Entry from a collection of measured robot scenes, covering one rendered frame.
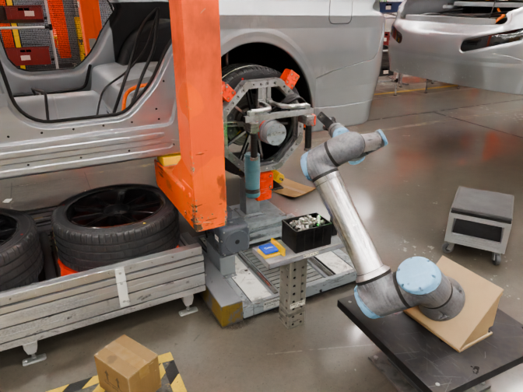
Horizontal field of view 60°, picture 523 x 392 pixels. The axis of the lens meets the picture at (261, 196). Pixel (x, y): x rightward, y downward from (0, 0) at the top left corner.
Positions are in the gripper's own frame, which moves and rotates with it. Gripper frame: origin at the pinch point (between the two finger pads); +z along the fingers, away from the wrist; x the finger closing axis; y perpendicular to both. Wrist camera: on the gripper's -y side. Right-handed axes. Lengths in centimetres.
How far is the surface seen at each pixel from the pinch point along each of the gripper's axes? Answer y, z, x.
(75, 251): -64, -59, -127
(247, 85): -49, -10, -15
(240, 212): 5, 14, -81
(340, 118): 14.9, 29.6, 6.9
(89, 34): -164, 182, -91
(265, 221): 19, 5, -72
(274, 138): -20.0, -18.3, -25.8
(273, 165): -4.8, -0.7, -40.5
